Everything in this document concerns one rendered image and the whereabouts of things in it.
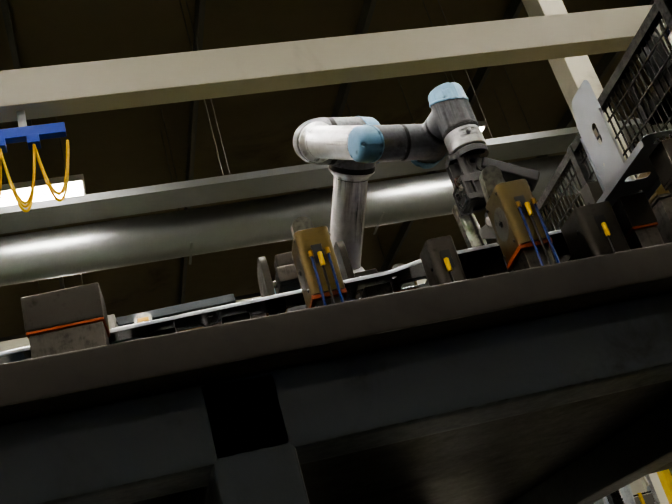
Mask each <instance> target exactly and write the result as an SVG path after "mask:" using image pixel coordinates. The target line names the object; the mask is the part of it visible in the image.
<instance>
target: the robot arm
mask: <svg viewBox="0 0 672 504"><path fill-rule="evenodd" d="M428 101H429V104H430V105H429V107H430V108H431V110H432V111H431V113H430V114H429V116H428V117H427V119H426V120H425V122H424V123H423V124H396V125H380V123H379V122H378V121H377V120H376V119H374V118H372V117H361V116H355V117H319V118H314V119H310V120H308V121H306V122H304V123H302V124H301V125H300V126H299V127H298V128H297V129H296V131H295V133H294V136H293V147H294V150H295V152H296V154H297V155H298V156H299V157H300V158H301V159H302V160H304V161H305V162H308V163H311V164H316V165H329V170H330V171H331V172H332V174H333V175H334V186H333V200H332V213H331V227H330V234H331V236H330V238H331V242H332V245H333V248H334V244H335V242H337V241H343V242H344V244H345V246H346V250H347V253H348V256H349V260H350V263H351V266H352V270H353V273H356V272H361V271H365V270H364V269H363V268H362V267H361V255H362V244H363V232H364V221H365V209H366V197H367V186H368V178H369V177H370V176H371V175H373V174H374V173H375V164H376V163H377V164H378V163H380V162H388V161H411V162H412V163H413V164H414V165H415V166H417V167H418V166H419V167H421V168H422V169H430V168H433V167H435V166H436V165H437V164H438V163H439V162H440V161H441V160H442V159H443V158H444V157H445V156H446V154H447V152H448V153H449V154H448V156H447V161H446V162H445V164H444V165H445V167H446V170H447V173H448V175H449V178H450V180H451V183H452V185H453V188H454V191H453V197H454V200H455V202H456V205H457V207H458V210H459V212H460V215H461V216H466V215H470V214H472V213H477V212H481V211H482V210H485V209H486V208H485V206H486V201H485V198H484V194H483V191H482V187H481V184H480V180H479V175H480V173H481V171H482V170H483V169H484V168H485V167H486V166H489V165H495V166H497V167H498V168H499V169H500V170H501V172H502V175H503V179H504V182H509V181H514V180H519V179H526V180H527V182H528V185H529V186H530V190H531V192H533V191H534V189H535V187H536V185H537V183H538V181H539V176H540V172H539V171H537V170H533V169H529V168H526V167H522V166H518V165H514V164H510V163H506V162H503V161H499V160H495V159H491V158H487V157H488V155H489V151H488V149H487V146H486V141H485V139H484V137H483V134H482V132H481V129H480V127H479V124H478V122H477V120H476V117H475V115H474V112H473V110H472V107H471V105H470V103H469V98H468V97H467V96H466V94H465V92H464V90H463V88H462V86H461V85H460V84H458V83H455V82H451V83H449V82H447V83H443V84H441V85H438V86H437V87H435V88H434V89H433V90H432V91H431V92H430V93H429V96H428ZM458 202H459V204H460V206H461V209H462V210H461V209H460V206H459V204H458ZM484 217H485V225H484V226H483V227H482V228H481V229H480V230H479V234H480V236H481V237H482V238H484V239H496V236H495V233H494V229H493V227H492V224H491V221H490V219H489V216H488V213H487V212H485V215H484Z"/></svg>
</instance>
